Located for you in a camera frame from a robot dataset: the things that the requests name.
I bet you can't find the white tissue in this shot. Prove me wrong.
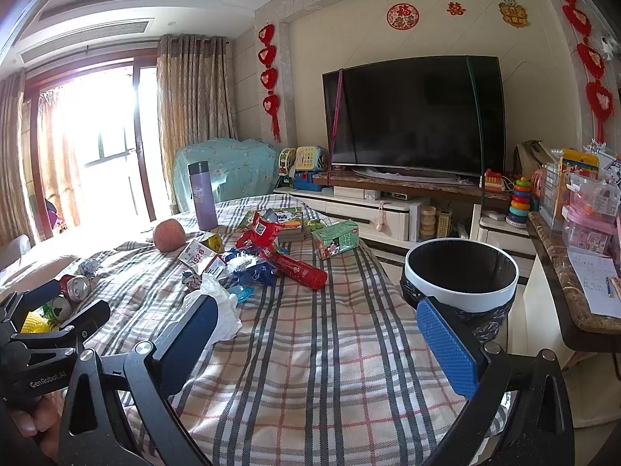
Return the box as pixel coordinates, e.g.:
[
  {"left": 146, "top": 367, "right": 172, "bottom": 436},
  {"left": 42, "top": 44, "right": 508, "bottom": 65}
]
[{"left": 185, "top": 273, "right": 242, "bottom": 347}]

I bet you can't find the blue foil snack wrapper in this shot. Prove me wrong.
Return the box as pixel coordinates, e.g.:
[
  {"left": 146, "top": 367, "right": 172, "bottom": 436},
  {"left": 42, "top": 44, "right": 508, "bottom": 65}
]
[{"left": 223, "top": 248, "right": 277, "bottom": 286}]

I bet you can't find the red snack bag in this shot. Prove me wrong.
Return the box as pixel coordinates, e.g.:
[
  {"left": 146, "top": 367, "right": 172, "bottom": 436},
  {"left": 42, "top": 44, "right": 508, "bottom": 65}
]
[{"left": 236, "top": 212, "right": 327, "bottom": 290}]

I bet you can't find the green drink carton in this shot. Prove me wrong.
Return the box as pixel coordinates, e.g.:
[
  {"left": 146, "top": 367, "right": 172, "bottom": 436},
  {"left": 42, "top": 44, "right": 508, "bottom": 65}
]
[{"left": 312, "top": 220, "right": 360, "bottom": 260}]

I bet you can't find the black white trash bin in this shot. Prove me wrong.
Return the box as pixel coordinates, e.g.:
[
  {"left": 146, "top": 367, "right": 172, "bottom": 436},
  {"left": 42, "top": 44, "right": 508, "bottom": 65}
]
[{"left": 400, "top": 238, "right": 519, "bottom": 343}]

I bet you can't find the person's left hand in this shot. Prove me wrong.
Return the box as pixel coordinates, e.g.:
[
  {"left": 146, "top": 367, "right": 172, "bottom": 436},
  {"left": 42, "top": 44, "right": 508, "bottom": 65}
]
[{"left": 9, "top": 391, "right": 64, "bottom": 463}]

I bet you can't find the crushed red soda can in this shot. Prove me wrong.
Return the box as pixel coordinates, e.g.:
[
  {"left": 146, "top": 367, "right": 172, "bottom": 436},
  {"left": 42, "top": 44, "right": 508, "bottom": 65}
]
[{"left": 59, "top": 275, "right": 92, "bottom": 303}]

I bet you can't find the plaid checkered blanket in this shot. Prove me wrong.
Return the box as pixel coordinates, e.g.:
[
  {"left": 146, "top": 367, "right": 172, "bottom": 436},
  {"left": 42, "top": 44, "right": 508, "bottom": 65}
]
[{"left": 28, "top": 192, "right": 508, "bottom": 466}]

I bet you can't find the red peach fruit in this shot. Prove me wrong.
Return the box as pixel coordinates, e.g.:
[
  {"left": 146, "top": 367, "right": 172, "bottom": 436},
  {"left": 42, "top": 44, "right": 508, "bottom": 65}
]
[{"left": 153, "top": 219, "right": 186, "bottom": 252}]

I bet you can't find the brown marble side counter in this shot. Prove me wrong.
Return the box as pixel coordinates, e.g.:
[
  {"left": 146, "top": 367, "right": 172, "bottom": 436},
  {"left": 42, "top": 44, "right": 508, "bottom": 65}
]
[{"left": 527, "top": 212, "right": 620, "bottom": 379}]

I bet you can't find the white tv cabinet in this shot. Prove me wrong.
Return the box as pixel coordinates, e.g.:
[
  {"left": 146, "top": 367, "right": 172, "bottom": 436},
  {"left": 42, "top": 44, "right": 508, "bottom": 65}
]
[{"left": 275, "top": 187, "right": 536, "bottom": 279}]

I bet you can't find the children's picture book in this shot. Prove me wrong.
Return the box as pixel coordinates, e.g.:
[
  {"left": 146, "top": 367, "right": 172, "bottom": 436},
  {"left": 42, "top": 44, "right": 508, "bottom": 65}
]
[{"left": 236, "top": 207, "right": 304, "bottom": 247}]

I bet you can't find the white paper sheet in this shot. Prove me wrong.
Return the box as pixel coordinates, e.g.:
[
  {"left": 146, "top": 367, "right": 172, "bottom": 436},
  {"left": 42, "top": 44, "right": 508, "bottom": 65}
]
[{"left": 568, "top": 250, "right": 620, "bottom": 319}]

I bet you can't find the purple thermos bottle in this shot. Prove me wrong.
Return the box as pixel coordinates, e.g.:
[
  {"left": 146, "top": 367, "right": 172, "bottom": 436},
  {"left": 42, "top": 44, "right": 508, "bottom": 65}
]
[{"left": 188, "top": 161, "right": 218, "bottom": 231}]

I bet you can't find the pink plastic storage box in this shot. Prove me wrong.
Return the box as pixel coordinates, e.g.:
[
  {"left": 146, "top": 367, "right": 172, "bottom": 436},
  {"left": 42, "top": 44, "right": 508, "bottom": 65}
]
[{"left": 562, "top": 205, "right": 617, "bottom": 256}]

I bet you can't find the teal floral covered furniture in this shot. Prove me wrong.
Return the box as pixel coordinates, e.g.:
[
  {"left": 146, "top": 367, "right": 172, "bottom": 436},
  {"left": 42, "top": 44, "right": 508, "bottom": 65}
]
[{"left": 173, "top": 138, "right": 279, "bottom": 212}]

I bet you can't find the yellow toy telephone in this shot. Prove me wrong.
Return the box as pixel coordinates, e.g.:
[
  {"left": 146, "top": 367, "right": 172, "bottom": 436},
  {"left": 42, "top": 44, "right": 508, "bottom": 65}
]
[{"left": 295, "top": 145, "right": 328, "bottom": 172}]

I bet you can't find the large black television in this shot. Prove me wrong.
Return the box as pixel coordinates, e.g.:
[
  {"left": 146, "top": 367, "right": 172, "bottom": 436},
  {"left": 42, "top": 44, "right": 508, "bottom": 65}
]
[{"left": 322, "top": 56, "right": 506, "bottom": 177}]

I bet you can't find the beige window curtain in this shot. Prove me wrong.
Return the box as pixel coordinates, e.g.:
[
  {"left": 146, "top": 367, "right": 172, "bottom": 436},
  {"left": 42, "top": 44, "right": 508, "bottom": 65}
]
[{"left": 156, "top": 35, "right": 238, "bottom": 214}]

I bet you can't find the right red heart garland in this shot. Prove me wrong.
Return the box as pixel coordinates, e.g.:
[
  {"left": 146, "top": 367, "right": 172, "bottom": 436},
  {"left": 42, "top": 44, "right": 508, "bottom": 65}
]
[{"left": 562, "top": 0, "right": 614, "bottom": 144}]

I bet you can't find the red heart garland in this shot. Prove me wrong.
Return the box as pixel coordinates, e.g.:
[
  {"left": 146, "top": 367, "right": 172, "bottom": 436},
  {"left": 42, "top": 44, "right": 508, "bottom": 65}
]
[
  {"left": 257, "top": 23, "right": 281, "bottom": 143},
  {"left": 562, "top": 0, "right": 614, "bottom": 144}
]

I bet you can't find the left red heart garland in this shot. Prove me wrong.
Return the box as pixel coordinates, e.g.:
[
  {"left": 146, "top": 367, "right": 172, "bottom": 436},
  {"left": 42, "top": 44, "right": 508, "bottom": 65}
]
[{"left": 257, "top": 23, "right": 281, "bottom": 143}]

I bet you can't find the rainbow stacking ring toy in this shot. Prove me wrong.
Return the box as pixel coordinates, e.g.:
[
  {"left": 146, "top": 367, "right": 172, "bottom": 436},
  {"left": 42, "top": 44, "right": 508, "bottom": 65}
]
[{"left": 505, "top": 177, "right": 532, "bottom": 230}]

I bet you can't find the round red wall decal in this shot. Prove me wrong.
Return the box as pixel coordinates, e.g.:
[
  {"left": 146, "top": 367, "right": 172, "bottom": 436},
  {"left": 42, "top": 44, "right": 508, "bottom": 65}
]
[{"left": 386, "top": 2, "right": 420, "bottom": 31}]

